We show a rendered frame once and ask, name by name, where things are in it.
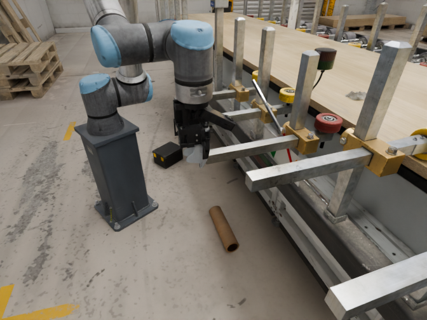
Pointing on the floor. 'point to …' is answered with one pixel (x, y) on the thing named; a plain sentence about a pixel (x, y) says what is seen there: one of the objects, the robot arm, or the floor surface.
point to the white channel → (293, 14)
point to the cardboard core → (223, 229)
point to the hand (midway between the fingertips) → (203, 163)
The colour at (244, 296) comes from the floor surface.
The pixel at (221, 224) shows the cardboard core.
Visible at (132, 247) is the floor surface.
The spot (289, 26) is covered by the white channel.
